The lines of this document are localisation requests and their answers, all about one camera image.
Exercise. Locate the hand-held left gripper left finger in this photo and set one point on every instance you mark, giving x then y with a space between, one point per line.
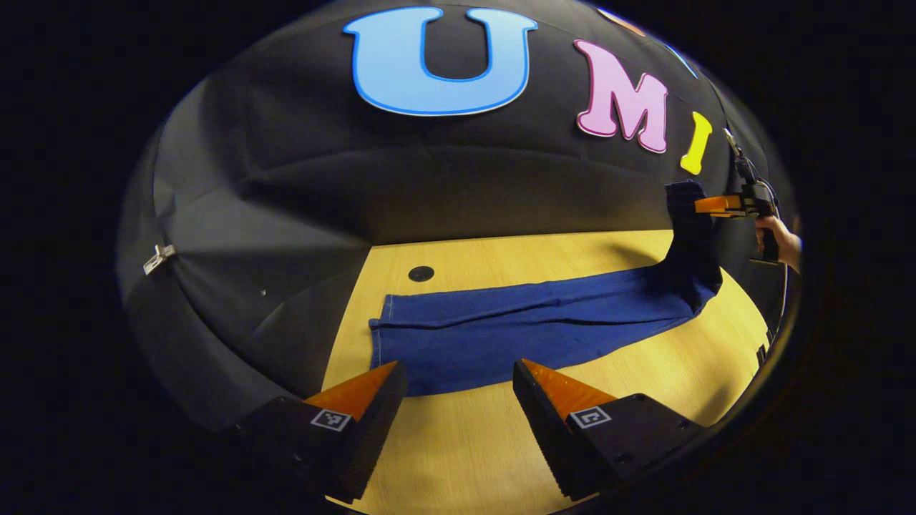
372 425

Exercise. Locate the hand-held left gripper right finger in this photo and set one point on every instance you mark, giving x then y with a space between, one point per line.
544 429

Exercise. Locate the blue jeans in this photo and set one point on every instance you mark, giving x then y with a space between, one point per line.
515 329

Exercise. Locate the black backdrop cloth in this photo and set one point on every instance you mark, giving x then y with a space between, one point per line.
358 179

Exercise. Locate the silver clip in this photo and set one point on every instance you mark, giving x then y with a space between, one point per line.
159 257

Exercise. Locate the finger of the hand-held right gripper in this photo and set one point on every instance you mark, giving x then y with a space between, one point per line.
719 206

